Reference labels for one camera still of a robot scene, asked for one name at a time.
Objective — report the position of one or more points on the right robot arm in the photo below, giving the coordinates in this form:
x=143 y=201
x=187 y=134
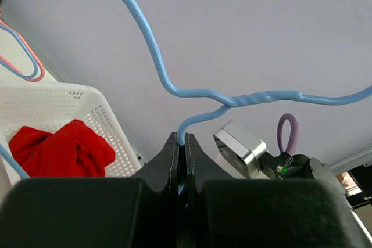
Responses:
x=299 y=166

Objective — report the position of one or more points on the white plastic basket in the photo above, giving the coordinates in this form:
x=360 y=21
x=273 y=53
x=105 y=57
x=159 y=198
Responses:
x=50 y=106

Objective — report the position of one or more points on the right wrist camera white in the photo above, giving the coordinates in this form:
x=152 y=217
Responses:
x=241 y=148

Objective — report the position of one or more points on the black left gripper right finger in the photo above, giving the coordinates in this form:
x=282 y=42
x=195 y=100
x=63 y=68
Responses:
x=229 y=212

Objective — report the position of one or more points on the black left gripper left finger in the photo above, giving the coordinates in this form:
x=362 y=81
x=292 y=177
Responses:
x=137 y=211

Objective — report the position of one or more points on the pink wire hanger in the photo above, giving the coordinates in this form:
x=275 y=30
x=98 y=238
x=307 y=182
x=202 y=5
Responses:
x=42 y=70

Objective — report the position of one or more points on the red t shirt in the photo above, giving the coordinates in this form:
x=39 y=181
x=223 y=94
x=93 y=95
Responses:
x=75 y=150

